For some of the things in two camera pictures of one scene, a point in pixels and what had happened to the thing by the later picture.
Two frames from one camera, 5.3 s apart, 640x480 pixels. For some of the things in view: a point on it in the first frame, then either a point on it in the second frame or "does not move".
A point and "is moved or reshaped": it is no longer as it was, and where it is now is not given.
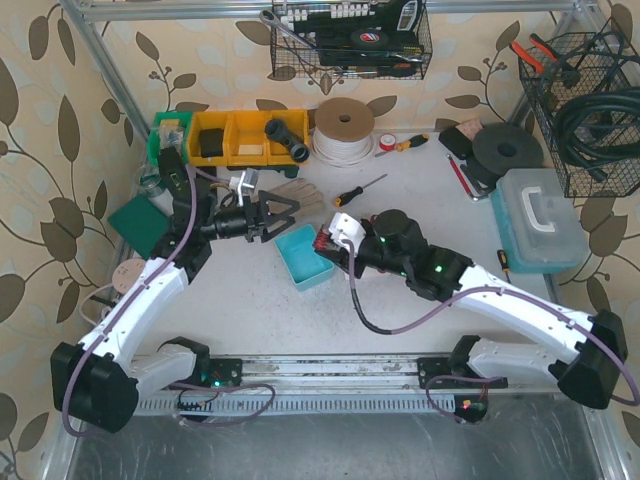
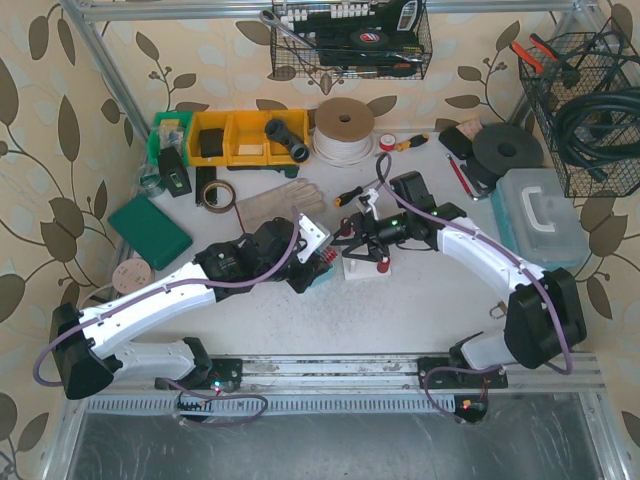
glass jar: [149, 179] does not move
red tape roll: [387, 142] does not move
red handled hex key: [463, 181] does not move
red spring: [320, 242] is moved or reshaped
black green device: [173, 173] does not move
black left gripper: [253, 222] -> [304, 276]
